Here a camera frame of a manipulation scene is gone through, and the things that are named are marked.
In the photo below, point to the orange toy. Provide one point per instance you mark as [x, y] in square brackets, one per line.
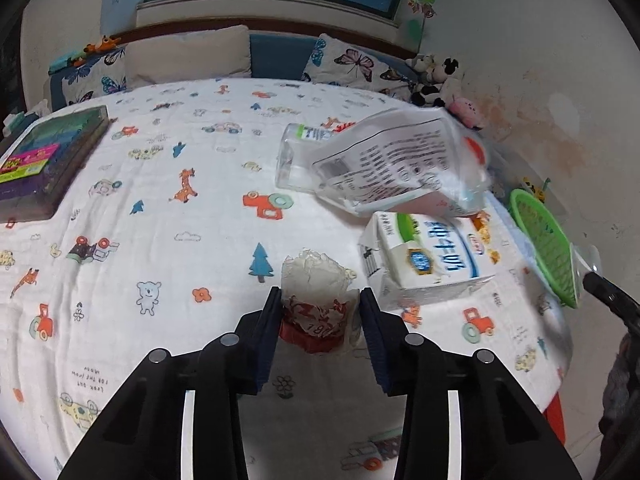
[102, 44]

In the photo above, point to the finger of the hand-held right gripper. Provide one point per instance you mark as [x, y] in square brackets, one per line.
[612, 300]

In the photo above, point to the white milk carton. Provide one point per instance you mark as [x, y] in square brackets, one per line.
[430, 260]

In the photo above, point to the clear plastic bottle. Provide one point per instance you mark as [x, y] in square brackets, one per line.
[300, 160]

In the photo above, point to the yellow toy car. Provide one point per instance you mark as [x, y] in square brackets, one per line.
[529, 186]

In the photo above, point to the dark grey cloth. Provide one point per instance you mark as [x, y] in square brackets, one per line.
[622, 400]

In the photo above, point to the beige pillow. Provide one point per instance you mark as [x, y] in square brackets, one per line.
[190, 55]

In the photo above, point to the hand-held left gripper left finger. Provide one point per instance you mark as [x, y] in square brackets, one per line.
[270, 340]

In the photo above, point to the clear plastic lid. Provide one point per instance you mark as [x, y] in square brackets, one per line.
[586, 259]

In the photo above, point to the pink plush toy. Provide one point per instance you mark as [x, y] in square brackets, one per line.
[465, 110]

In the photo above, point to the red stool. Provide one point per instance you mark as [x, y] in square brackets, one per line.
[555, 417]

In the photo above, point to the dark box with colourful label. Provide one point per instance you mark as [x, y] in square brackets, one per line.
[50, 160]

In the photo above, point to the teal toy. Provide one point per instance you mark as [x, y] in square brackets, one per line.
[65, 61]

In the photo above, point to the green plastic basket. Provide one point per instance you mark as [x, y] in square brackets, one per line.
[545, 240]

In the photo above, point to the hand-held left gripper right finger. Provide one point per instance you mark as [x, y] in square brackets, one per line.
[372, 345]

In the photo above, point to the butterfly print pillow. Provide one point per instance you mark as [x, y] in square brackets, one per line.
[355, 65]
[95, 77]

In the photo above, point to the clear printed plastic bag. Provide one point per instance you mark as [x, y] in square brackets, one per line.
[390, 155]

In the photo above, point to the printed blanket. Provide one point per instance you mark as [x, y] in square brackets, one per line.
[200, 210]

